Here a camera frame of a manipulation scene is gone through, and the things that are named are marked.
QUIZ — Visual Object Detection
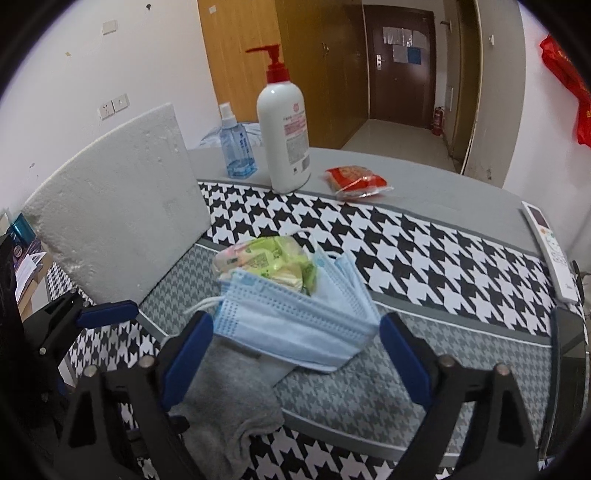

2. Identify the brown side door frame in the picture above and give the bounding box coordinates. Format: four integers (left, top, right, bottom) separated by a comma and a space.
449, 0, 482, 163

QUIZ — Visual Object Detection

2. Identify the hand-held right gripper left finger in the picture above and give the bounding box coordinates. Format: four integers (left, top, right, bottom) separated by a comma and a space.
59, 311, 214, 480

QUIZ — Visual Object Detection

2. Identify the black smartphone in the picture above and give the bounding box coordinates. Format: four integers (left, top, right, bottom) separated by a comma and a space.
549, 305, 591, 462

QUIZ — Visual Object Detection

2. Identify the wooden wardrobe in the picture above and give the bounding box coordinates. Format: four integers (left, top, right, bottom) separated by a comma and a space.
197, 0, 371, 151

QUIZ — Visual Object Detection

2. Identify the dark brown entrance door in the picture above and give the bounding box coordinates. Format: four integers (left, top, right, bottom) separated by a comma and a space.
362, 4, 437, 128

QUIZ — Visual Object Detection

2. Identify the houndstooth tablecloth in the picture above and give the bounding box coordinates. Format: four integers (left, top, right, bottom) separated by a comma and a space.
46, 179, 575, 480

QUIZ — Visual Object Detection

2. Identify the green tissue packet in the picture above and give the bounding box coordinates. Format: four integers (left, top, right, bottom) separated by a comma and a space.
213, 234, 320, 297

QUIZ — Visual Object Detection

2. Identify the white remote control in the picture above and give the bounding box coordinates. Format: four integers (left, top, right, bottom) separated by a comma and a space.
521, 200, 581, 304

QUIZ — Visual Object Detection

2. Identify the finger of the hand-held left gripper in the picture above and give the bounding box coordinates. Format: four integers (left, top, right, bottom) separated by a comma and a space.
39, 291, 139, 357

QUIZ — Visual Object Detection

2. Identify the grey sock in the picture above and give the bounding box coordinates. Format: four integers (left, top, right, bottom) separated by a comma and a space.
170, 339, 298, 472

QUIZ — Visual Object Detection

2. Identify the white lotion pump bottle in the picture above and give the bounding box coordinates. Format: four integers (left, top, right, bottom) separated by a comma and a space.
245, 44, 313, 195

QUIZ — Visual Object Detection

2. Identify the white wall socket pair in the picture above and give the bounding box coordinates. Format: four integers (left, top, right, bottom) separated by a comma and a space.
97, 93, 130, 122

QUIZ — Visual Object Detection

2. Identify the blue spray bottle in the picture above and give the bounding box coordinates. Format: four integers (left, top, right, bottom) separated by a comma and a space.
217, 102, 259, 179

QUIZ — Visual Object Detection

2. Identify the red plastic bag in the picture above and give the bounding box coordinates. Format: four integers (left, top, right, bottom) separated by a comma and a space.
539, 34, 591, 149

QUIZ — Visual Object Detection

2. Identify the red snack packet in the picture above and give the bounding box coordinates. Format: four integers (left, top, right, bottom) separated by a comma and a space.
324, 165, 394, 202

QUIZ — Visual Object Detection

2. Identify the white foam box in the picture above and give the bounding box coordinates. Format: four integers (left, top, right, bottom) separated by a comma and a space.
21, 103, 219, 303

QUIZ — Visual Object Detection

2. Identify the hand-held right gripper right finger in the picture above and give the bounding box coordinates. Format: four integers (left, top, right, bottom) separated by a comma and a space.
379, 313, 540, 480

